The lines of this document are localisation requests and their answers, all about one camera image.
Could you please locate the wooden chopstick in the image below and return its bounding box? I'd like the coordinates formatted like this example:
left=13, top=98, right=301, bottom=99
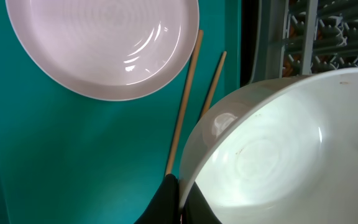
left=200, top=51, right=227, bottom=117
left=165, top=30, right=204, bottom=175

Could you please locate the white bowl with food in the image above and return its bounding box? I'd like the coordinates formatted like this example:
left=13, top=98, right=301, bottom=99
left=178, top=68, right=358, bottom=223

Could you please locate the pink plate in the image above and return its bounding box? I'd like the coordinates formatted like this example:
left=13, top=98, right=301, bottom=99
left=5, top=0, right=200, bottom=101

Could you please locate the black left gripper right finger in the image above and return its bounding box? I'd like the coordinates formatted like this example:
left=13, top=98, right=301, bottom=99
left=181, top=183, right=221, bottom=224

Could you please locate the grey dishwasher rack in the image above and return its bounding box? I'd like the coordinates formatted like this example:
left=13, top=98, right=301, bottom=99
left=250, top=0, right=358, bottom=83

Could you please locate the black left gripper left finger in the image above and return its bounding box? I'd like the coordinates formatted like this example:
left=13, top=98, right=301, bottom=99
left=135, top=174, right=179, bottom=224

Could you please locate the teal plastic tray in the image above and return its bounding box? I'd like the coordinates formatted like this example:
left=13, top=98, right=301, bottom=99
left=0, top=0, right=241, bottom=223

